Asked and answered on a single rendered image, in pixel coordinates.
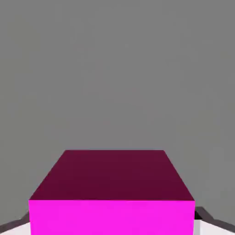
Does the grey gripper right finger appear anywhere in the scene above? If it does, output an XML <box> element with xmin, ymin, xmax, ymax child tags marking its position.
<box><xmin>194</xmin><ymin>206</ymin><xmax>235</xmax><ymax>235</ymax></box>

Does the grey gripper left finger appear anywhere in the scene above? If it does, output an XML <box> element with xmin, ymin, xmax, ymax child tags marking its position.
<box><xmin>0</xmin><ymin>211</ymin><xmax>31</xmax><ymax>235</ymax></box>

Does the small magenta cube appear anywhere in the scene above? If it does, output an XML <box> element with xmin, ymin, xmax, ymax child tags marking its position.
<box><xmin>28</xmin><ymin>149</ymin><xmax>196</xmax><ymax>235</ymax></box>

